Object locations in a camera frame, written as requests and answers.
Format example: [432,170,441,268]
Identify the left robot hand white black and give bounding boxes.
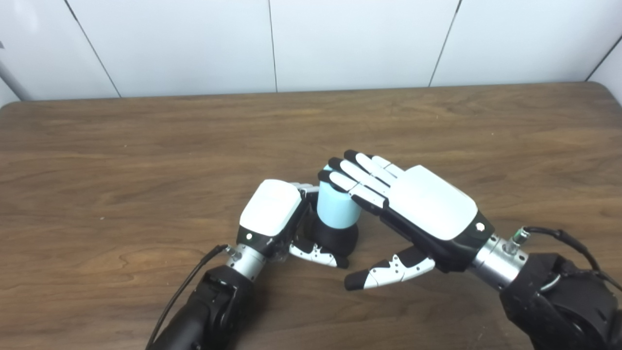
[236,179,350,269]

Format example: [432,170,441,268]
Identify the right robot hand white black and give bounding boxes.
[318,150,495,291]

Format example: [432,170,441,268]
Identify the light-blue hose piece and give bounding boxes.
[317,165,363,229]

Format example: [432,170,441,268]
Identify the black nozzle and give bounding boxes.
[311,221,359,257]

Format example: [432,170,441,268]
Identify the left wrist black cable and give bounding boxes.
[146,245,237,350]

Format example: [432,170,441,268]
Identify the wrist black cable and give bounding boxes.
[505,226,622,292]
[146,245,237,350]

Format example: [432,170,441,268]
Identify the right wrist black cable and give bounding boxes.
[505,226,622,292]

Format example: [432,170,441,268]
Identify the grey wall corner strip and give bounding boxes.
[0,41,25,102]

